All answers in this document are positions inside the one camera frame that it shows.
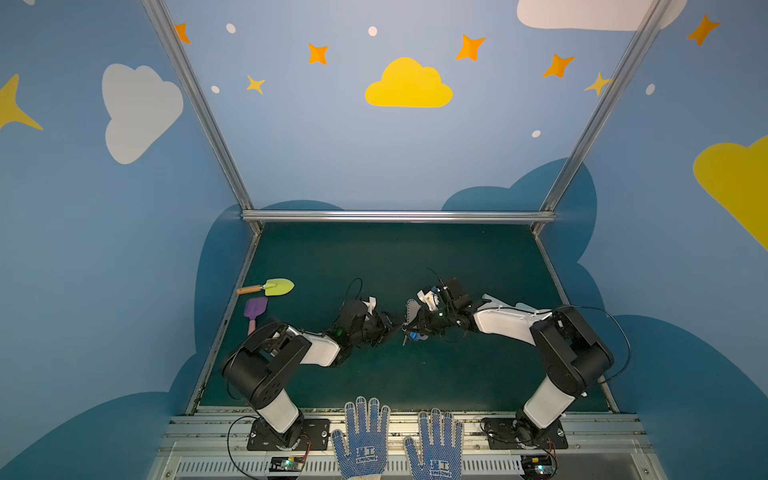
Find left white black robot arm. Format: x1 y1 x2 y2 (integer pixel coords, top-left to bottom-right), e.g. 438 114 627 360
221 297 401 450

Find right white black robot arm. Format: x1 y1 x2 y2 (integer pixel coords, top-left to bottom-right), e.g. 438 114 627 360
402 279 615 449

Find purple toy spatula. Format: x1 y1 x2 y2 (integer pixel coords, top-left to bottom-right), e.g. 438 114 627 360
244 297 268 336

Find left blue dotted work glove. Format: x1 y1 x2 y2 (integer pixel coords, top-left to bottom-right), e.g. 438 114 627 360
331 396 390 480

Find blue dotted work glove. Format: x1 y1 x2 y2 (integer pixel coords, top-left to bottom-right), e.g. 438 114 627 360
331 396 390 480
404 408 463 480

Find right blue dotted work glove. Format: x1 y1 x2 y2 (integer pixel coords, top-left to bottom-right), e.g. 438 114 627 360
404 408 463 480

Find left green circuit board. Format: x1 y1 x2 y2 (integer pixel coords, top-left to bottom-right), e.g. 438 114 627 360
268 457 305 474

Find green circuit board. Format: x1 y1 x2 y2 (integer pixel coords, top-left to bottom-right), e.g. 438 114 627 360
268 457 305 474
521 456 556 477

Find right green circuit board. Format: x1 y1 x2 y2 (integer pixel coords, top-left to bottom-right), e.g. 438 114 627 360
521 456 556 477

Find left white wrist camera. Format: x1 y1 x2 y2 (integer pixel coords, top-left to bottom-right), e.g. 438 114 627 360
364 296 377 314

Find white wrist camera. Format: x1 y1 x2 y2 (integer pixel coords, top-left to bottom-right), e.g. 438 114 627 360
417 288 441 312
364 296 377 314

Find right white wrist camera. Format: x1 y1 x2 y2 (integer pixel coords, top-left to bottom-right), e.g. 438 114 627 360
417 288 441 312

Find green toy spatula wooden handle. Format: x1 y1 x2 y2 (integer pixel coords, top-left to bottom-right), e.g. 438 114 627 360
236 278 295 297

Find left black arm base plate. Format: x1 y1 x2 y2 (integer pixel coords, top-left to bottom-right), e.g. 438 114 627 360
247 417 331 452

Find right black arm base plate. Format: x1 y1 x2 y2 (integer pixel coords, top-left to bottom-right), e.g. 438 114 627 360
480 417 568 450

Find horizontal aluminium frame bar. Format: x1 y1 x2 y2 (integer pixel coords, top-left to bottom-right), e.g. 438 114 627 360
241 210 556 224

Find front aluminium rail base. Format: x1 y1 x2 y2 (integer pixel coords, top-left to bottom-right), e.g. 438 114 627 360
146 410 667 480

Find right aluminium frame post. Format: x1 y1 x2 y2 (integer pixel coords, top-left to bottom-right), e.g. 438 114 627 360
531 0 672 238

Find aluminium frame post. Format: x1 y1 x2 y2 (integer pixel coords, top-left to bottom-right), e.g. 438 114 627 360
531 0 672 238
141 0 253 214

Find left aluminium frame post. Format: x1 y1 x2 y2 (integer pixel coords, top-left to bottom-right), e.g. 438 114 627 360
141 0 253 214

